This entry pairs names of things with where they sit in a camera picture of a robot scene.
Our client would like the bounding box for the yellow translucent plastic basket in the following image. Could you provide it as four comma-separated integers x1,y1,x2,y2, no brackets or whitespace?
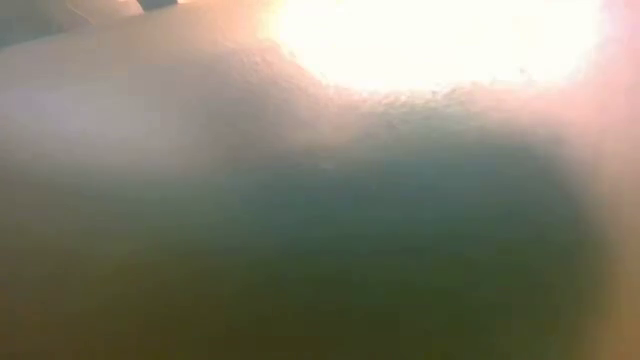
0,0,640,360

